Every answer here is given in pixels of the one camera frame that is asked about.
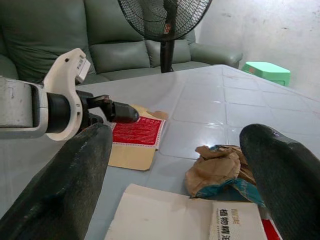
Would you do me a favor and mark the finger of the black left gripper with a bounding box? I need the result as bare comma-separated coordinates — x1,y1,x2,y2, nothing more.
107,100,140,124

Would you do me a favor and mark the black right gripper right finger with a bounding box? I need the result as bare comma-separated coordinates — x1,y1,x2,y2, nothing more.
239,123,320,240

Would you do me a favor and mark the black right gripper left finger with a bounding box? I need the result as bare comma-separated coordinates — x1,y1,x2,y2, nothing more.
0,123,113,240

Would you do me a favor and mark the red printed brown cardboard piece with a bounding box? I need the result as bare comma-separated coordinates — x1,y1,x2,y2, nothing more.
107,104,169,172

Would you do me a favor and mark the brown paper bag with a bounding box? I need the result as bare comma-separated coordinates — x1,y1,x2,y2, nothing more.
184,144,266,207

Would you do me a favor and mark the black standing fan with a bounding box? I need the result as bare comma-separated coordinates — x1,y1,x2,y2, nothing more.
117,0,213,74

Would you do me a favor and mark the green leather sofa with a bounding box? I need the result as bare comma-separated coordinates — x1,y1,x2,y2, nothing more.
0,0,244,85

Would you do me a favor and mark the white paper bag red label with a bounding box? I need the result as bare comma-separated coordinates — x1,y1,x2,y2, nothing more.
103,183,283,240

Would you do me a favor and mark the green plastic stool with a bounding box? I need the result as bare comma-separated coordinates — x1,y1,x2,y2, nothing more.
241,61,292,88

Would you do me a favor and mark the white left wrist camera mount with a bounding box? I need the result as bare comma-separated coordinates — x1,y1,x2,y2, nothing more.
42,48,91,141

